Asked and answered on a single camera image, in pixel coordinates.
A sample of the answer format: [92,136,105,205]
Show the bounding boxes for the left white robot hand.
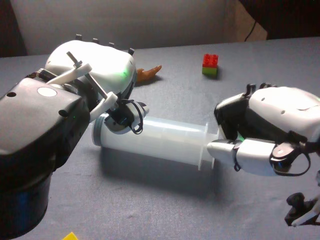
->
[44,33,151,136]

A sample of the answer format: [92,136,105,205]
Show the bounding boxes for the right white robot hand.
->
[206,82,320,177]

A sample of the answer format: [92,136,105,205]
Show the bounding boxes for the large translucent plastic syringe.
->
[91,113,222,172]

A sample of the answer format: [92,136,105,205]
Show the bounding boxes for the brown toy chicken piece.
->
[136,64,163,83]

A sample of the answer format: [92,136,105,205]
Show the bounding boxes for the white backdrop board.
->
[9,0,237,55]

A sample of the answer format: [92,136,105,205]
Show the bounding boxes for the red and green building block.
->
[201,53,220,77]

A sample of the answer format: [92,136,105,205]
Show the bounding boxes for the beige cardboard sheet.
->
[224,0,268,43]

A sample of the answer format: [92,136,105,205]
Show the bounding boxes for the yellow block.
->
[61,231,80,240]

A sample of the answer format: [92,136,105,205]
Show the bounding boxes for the thin black cable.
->
[244,21,257,42]

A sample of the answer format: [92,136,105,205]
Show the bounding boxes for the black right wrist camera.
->
[284,191,320,227]

